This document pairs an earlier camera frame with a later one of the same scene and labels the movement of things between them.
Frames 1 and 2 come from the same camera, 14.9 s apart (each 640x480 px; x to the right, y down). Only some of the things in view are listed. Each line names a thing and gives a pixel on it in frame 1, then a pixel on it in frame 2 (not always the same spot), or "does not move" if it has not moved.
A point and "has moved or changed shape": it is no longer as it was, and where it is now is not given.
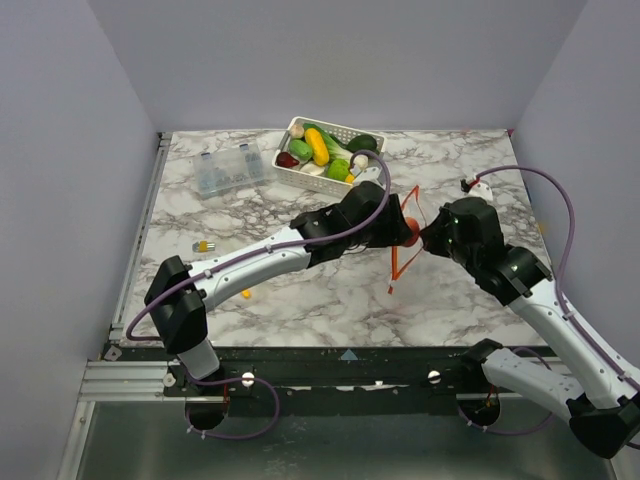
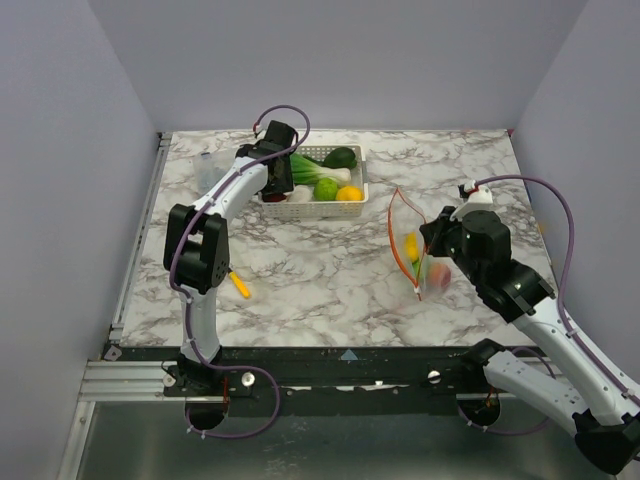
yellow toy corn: x=320 y=150 -> x=412 y=245
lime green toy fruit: x=338 y=169 -> x=326 y=189
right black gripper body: x=439 y=235 does not move
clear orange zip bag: x=402 y=258 has moved or changed shape
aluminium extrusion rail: x=106 y=380 does not move
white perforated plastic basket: x=297 y=175 -> x=317 y=208
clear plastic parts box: x=227 y=170 does not move
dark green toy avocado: x=361 y=142 -> x=340 y=157
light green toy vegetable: x=301 y=150 -> x=416 y=267
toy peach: x=413 y=225 -> x=439 y=275
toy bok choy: x=335 y=148 -> x=307 y=171
